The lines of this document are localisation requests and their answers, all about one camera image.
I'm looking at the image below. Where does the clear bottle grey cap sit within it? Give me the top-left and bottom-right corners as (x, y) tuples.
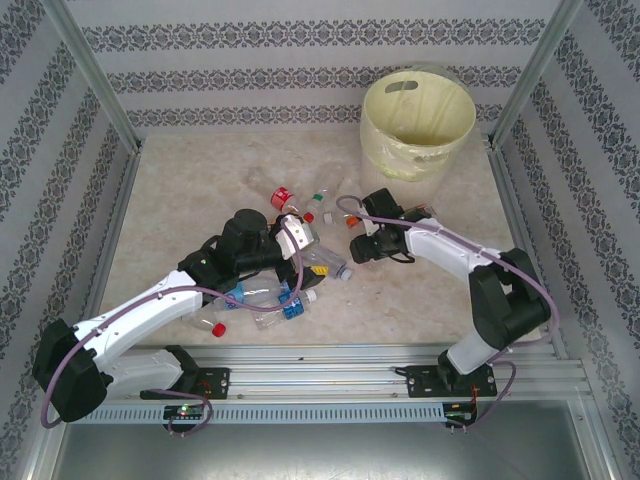
(299, 243), (354, 282)

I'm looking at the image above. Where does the green plastic bin liner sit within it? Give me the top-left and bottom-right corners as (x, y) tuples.
(359, 62), (477, 184)

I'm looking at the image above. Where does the clear bottle blue label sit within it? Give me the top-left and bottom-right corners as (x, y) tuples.
(252, 288), (320, 332)

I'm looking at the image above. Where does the clear bottle red band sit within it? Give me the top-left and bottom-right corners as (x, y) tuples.
(242, 167), (296, 210)

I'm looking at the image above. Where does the clear bottle green band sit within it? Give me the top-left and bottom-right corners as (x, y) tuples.
(302, 167), (346, 214)

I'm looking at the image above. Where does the grey metal sheet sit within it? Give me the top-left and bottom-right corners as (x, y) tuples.
(49, 399), (616, 480)

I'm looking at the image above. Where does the small circuit board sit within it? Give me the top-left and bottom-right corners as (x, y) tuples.
(163, 403), (210, 420)
(443, 399), (479, 417)

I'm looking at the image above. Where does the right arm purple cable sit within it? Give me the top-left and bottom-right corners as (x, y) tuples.
(335, 194), (560, 351)

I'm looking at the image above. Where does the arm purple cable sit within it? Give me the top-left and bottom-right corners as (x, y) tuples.
(335, 194), (560, 351)
(41, 219), (307, 429)

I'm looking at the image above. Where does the slotted white cable duct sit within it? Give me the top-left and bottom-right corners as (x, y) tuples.
(64, 402), (481, 426)

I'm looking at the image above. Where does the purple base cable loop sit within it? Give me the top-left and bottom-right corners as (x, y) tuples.
(167, 392), (215, 437)
(467, 359), (519, 434)

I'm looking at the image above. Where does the aluminium frame post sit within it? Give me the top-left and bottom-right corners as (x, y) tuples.
(48, 0), (144, 154)
(487, 0), (586, 149)

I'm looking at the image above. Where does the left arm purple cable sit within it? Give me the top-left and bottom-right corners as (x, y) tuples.
(41, 219), (307, 429)

